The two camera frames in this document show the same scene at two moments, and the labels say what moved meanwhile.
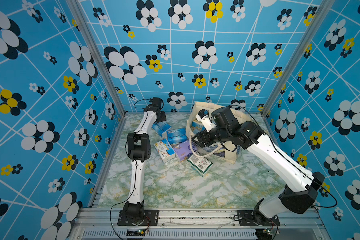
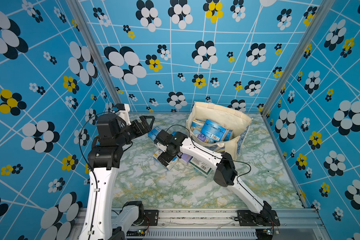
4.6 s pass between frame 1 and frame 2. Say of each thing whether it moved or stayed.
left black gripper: moved
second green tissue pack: stayed
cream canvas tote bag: stayed
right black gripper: moved
